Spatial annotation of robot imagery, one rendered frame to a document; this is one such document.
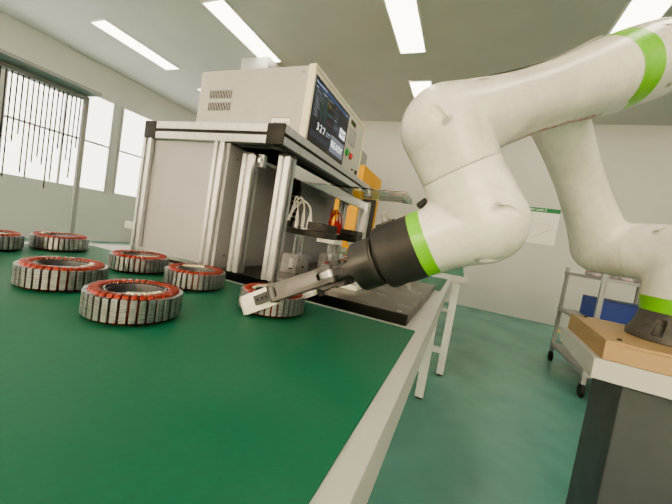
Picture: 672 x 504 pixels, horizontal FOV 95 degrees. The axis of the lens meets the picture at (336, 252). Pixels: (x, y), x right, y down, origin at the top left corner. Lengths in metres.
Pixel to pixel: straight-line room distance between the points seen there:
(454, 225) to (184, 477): 0.34
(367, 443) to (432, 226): 0.25
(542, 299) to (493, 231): 5.89
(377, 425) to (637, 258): 0.76
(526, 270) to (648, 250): 5.30
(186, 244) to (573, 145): 0.92
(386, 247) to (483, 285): 5.75
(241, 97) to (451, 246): 0.78
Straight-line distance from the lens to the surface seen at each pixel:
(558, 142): 0.86
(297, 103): 0.90
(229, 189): 0.81
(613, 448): 0.93
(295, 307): 0.52
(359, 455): 0.26
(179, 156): 0.93
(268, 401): 0.29
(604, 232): 0.96
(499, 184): 0.40
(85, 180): 7.59
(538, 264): 6.23
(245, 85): 1.03
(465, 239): 0.40
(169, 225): 0.92
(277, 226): 0.70
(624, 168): 6.68
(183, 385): 0.31
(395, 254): 0.41
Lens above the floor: 0.90
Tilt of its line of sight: 3 degrees down
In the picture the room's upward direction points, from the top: 9 degrees clockwise
